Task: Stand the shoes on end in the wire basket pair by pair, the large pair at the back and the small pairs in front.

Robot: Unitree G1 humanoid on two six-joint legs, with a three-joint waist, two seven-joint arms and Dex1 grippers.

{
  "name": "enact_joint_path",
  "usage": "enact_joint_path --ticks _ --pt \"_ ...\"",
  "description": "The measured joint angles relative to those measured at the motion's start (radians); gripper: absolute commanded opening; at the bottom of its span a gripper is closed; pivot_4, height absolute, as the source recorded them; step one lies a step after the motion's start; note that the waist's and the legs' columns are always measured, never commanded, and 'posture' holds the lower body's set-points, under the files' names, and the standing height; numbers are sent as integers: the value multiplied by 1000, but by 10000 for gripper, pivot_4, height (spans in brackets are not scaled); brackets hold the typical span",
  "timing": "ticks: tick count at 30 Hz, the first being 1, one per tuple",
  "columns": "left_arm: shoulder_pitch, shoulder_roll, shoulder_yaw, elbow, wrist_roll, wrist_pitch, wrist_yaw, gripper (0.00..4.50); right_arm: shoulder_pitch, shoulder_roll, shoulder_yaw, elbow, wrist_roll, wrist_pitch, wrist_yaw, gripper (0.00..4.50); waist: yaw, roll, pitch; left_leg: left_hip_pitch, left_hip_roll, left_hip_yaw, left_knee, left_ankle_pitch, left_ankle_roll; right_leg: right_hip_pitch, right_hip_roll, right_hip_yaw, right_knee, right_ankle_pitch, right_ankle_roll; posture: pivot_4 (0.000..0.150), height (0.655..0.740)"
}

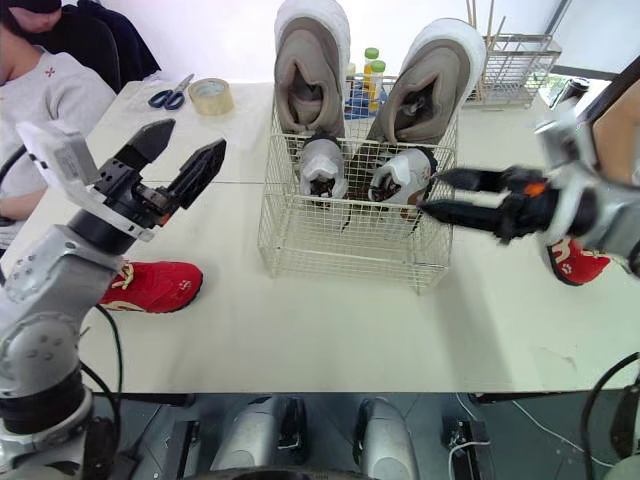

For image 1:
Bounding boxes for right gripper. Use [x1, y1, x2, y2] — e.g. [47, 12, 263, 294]
[415, 166, 562, 246]

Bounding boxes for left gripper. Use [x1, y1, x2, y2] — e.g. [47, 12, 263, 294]
[92, 118, 228, 227]

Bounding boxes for small grey white shoe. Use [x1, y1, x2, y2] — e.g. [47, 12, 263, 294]
[367, 146, 438, 206]
[298, 131, 348, 200]

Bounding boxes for roll of clear tape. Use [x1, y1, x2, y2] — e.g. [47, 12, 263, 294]
[186, 76, 236, 118]

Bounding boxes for large beige sneaker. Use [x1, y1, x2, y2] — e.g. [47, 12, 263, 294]
[365, 17, 488, 148]
[272, 0, 353, 141]

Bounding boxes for small red shoe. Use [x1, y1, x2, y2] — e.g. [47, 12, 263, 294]
[541, 235, 614, 288]
[97, 259, 205, 316]

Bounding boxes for person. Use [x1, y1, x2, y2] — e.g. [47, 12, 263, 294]
[0, 0, 118, 223]

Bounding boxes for black office chair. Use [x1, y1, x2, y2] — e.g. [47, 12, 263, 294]
[37, 0, 163, 95]

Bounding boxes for orange juice bottle green cap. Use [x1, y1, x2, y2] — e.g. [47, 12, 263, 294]
[361, 46, 382, 112]
[367, 59, 388, 114]

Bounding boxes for robot body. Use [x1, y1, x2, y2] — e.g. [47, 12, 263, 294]
[89, 392, 501, 480]

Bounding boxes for blue handled scissors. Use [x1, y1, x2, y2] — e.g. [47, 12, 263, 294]
[146, 72, 196, 111]

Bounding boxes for white wire basket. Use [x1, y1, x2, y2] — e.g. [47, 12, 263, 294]
[256, 74, 459, 296]

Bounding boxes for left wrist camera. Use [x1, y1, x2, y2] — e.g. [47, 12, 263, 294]
[14, 120, 101, 205]

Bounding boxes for grey wire rack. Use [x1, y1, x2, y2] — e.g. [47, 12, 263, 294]
[461, 32, 563, 109]

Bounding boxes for black cable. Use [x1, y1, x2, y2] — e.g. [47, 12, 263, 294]
[79, 302, 124, 451]
[578, 350, 640, 471]

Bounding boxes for white cable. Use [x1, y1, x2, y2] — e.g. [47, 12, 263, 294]
[446, 392, 583, 480]

